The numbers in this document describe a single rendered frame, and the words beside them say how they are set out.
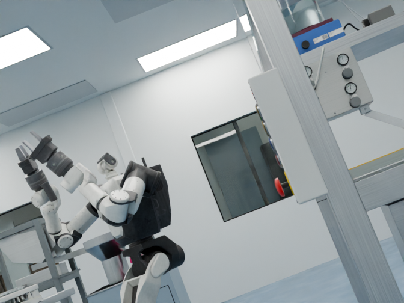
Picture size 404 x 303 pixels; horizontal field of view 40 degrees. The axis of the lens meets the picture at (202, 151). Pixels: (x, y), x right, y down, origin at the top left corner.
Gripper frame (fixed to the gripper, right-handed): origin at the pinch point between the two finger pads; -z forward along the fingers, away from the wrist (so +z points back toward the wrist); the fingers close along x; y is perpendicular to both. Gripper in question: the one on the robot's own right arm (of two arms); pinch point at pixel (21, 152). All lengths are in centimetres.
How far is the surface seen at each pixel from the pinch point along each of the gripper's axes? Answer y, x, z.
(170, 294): -7, -107, 147
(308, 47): -126, 70, 1
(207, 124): -76, -416, 108
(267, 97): -99, 151, -6
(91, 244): 36, -141, 100
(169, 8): -92, -277, -35
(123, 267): 23, -141, 127
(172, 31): -85, -335, -13
